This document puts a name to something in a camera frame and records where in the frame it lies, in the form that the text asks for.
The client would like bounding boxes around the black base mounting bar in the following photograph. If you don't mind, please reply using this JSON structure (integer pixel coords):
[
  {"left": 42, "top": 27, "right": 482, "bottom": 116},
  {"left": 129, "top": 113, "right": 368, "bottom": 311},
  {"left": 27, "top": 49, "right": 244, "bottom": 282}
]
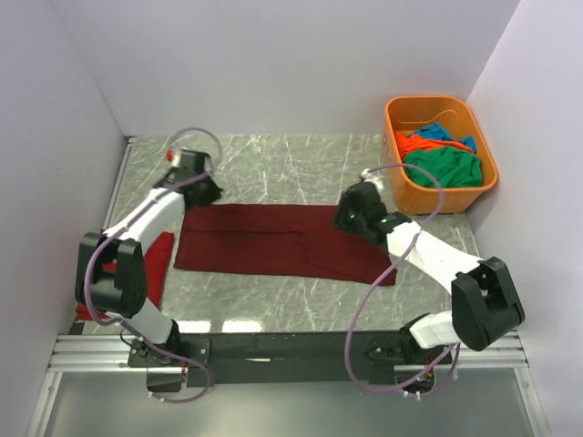
[{"left": 127, "top": 330, "right": 452, "bottom": 392}]

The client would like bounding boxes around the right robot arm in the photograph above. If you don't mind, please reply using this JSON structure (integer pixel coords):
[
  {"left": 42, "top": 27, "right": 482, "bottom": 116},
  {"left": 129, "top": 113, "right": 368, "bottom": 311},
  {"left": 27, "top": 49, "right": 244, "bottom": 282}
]
[{"left": 333, "top": 180, "right": 526, "bottom": 363}]

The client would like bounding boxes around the blue t shirt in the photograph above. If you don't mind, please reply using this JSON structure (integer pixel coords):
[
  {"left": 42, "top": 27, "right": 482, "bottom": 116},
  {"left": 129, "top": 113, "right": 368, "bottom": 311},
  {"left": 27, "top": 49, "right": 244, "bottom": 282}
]
[{"left": 408, "top": 122, "right": 477, "bottom": 153}]

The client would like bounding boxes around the dark maroon t shirt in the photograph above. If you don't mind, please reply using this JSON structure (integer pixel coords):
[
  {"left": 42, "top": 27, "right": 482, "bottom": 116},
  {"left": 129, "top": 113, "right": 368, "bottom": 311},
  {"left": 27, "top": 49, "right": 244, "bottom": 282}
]
[{"left": 174, "top": 204, "right": 391, "bottom": 284}]

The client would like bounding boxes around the orange plastic basket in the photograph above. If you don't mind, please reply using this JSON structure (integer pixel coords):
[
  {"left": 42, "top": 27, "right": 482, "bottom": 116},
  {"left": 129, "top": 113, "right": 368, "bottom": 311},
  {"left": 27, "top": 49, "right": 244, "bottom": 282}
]
[{"left": 384, "top": 96, "right": 498, "bottom": 215}]

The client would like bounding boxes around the folded red t shirt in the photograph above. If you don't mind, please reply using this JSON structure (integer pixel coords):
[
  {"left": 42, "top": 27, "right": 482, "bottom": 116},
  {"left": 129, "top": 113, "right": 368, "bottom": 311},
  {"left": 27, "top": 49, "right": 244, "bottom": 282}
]
[{"left": 76, "top": 231, "right": 175, "bottom": 321}]

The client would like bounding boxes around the aluminium frame rail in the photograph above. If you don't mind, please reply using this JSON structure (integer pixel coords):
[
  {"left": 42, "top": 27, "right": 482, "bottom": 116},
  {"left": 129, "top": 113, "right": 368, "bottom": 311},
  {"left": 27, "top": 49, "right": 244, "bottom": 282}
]
[{"left": 46, "top": 332, "right": 529, "bottom": 372}]

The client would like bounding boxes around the green t shirt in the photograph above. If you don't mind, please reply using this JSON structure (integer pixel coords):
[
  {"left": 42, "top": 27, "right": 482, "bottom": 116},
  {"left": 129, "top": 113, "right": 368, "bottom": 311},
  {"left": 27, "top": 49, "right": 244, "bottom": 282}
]
[{"left": 404, "top": 147, "right": 483, "bottom": 188}]

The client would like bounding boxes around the orange t shirt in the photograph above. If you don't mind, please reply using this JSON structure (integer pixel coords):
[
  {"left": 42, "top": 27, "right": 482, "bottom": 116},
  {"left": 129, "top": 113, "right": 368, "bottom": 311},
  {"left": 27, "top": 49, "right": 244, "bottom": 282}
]
[{"left": 394, "top": 132, "right": 473, "bottom": 160}]

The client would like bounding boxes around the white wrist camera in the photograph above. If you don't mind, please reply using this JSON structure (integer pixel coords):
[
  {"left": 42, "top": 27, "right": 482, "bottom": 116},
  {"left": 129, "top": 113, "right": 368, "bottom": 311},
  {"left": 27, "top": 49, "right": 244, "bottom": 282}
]
[
  {"left": 166, "top": 148, "right": 182, "bottom": 168},
  {"left": 360, "top": 168, "right": 384, "bottom": 192}
]

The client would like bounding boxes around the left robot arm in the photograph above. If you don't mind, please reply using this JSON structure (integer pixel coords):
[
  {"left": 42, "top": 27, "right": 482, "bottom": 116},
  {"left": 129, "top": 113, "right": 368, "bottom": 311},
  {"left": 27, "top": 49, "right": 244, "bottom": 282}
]
[{"left": 75, "top": 149, "right": 221, "bottom": 366}]

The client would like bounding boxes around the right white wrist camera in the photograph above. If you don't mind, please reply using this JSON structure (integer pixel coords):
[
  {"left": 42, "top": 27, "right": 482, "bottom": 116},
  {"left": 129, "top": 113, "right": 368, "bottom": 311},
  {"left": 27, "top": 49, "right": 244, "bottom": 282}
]
[{"left": 360, "top": 168, "right": 384, "bottom": 192}]

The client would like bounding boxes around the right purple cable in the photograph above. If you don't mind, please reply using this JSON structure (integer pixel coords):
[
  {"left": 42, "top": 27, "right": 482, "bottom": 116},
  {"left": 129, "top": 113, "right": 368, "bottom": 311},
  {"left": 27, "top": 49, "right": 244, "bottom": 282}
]
[{"left": 344, "top": 163, "right": 461, "bottom": 398}]

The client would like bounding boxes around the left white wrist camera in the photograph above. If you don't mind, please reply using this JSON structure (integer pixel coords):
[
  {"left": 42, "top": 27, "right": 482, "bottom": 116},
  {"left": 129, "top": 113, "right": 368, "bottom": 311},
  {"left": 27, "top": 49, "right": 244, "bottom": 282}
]
[{"left": 166, "top": 148, "right": 182, "bottom": 168}]

